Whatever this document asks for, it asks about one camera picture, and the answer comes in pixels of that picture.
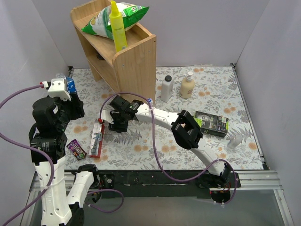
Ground blue label water bottle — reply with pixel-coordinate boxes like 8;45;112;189
56;73;77;94

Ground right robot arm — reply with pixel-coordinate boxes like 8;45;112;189
99;94;234;188

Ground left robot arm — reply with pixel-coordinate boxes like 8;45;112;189
29;93;100;226

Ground white bottle black cap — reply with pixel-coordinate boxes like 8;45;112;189
161;75;174;102

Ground beige soap pump bottle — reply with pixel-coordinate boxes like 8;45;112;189
180;72;195;99

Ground yellow squeeze bottle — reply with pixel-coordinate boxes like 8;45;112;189
110;0;127;52

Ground red white snack packet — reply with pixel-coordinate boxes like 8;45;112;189
88;119;105;159

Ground purple candy packet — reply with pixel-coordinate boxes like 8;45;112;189
67;139;87;161

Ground wooden shelf unit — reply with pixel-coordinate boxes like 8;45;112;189
70;0;157;101

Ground green chip bag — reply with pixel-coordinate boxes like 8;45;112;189
81;2;149;40

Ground green black product box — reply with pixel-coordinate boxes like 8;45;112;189
194;111;229;137

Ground small clear cup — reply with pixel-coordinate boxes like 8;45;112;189
227;135;243;149

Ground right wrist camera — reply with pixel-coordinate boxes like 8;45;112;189
97;110;113;124

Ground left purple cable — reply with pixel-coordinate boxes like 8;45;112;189
0;81;124;226

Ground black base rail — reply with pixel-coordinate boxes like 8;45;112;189
96;170;241;199

